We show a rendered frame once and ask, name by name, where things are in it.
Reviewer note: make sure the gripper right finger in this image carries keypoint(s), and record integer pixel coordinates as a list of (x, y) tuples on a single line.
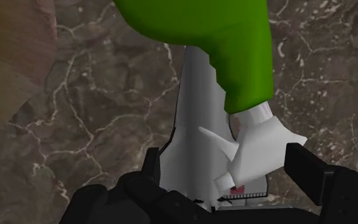
[(346, 192)]

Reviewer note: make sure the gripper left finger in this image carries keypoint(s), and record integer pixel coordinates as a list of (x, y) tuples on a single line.
[(135, 198)]

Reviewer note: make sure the white and green space shuttle toy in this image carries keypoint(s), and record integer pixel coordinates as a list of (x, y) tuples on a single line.
[(197, 108)]

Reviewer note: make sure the reddish brown rounded object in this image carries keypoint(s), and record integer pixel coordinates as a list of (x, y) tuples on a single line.
[(11, 56)]

